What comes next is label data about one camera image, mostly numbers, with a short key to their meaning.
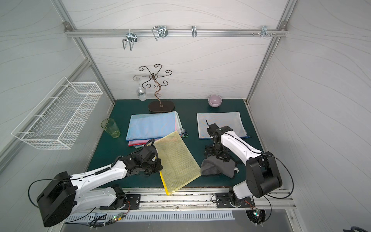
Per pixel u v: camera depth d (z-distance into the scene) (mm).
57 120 687
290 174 419
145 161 654
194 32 781
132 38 783
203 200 759
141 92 958
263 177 429
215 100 1185
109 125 935
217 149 704
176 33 809
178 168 862
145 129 1051
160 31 766
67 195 400
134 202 736
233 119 1080
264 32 766
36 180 415
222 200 734
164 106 1148
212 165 840
